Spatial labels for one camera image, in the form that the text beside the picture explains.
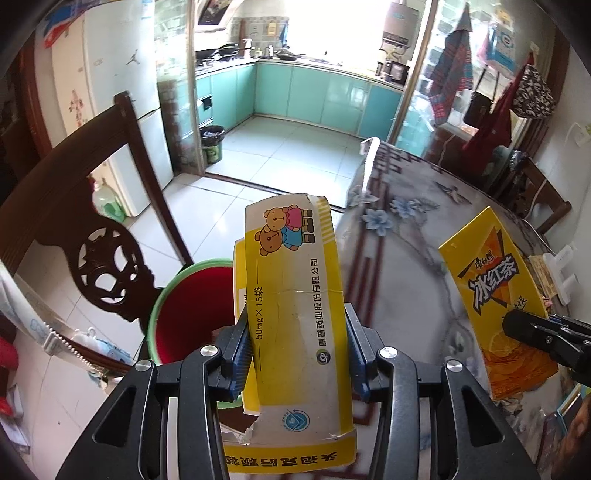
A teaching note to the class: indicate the yellow medicine box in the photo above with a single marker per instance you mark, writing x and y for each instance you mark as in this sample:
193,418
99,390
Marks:
295,300

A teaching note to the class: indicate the yellow booklet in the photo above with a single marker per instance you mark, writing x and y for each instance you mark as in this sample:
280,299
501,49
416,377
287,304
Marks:
542,277

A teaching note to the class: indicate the yellow orange tea carton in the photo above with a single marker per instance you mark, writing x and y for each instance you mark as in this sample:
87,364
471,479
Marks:
489,286

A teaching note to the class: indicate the plaid hanging towel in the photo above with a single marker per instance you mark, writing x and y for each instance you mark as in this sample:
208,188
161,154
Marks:
450,69

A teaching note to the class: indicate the plain wooden chair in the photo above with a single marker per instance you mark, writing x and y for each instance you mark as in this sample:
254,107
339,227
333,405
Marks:
540,194

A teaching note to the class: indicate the range hood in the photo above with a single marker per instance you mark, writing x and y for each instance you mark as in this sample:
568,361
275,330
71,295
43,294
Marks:
217,14

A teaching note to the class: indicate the green detergent bottle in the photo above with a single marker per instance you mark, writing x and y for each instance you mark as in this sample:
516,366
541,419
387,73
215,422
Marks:
108,203

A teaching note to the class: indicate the blue white cartoon bag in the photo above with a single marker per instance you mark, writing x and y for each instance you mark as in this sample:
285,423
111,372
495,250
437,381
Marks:
503,46

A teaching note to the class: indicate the white plastic holder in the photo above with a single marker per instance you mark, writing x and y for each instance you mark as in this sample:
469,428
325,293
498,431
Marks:
563,272

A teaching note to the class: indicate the black shoulder bag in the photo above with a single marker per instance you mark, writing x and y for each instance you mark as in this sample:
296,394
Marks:
477,110

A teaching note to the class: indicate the water heater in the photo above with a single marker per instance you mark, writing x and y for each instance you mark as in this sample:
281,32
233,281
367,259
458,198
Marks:
400,23

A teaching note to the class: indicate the black white patterned tote bag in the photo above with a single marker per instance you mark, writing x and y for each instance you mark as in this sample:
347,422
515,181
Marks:
531,94

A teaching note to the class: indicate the dark carved wooden chair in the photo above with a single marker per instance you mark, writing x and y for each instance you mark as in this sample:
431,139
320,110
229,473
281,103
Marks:
106,258

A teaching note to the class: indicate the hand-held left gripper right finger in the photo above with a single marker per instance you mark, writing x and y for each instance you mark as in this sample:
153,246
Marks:
358,360

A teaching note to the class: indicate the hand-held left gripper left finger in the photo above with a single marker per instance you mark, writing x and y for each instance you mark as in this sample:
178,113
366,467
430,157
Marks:
239,364

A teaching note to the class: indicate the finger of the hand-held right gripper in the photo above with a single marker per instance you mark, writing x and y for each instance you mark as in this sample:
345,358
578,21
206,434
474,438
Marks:
531,330
572,324

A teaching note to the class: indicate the red bucket with green rim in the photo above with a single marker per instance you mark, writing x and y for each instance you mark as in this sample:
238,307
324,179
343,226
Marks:
194,300

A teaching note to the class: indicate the teal lower kitchen cabinets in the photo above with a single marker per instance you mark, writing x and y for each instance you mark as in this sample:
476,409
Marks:
314,94

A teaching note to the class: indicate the blue packet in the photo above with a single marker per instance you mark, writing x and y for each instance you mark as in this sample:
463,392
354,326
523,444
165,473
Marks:
570,406

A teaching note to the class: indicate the black wok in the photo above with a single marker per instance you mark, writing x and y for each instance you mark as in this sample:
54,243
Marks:
226,50

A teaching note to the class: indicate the white refrigerator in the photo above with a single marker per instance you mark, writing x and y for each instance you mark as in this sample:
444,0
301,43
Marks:
106,69

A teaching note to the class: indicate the green kitchen trash can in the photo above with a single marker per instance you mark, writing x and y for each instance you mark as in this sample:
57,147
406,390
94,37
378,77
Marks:
212,145

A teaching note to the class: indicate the red apron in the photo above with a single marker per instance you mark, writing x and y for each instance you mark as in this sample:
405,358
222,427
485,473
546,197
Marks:
494,124

